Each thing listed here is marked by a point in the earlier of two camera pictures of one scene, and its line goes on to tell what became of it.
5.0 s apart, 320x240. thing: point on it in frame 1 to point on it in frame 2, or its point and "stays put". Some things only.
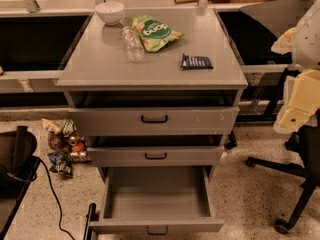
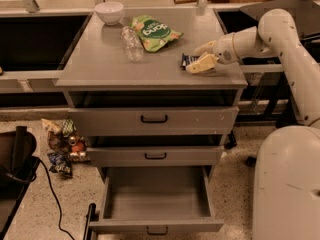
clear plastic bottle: [134, 49] stays put
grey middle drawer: [159, 156] stays put
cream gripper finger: [283, 44] to [224, 49]
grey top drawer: [153, 121] stays put
